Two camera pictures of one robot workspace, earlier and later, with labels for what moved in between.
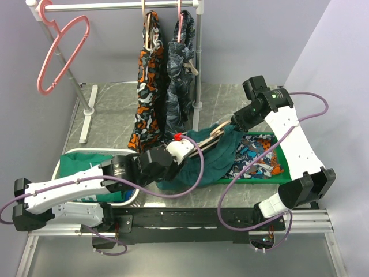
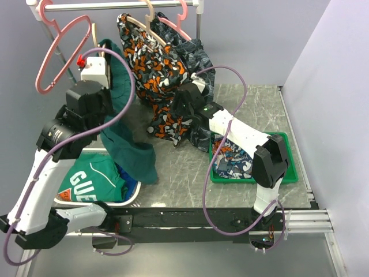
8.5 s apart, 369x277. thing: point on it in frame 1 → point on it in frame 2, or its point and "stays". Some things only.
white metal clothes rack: (86, 104) stays
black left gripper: (176, 168) → (109, 107)
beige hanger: (215, 135) → (102, 53)
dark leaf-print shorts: (180, 78) → (202, 66)
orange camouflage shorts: (147, 130) → (158, 73)
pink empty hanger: (42, 17) stays
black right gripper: (237, 119) → (179, 110)
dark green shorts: (218, 161) → (125, 141)
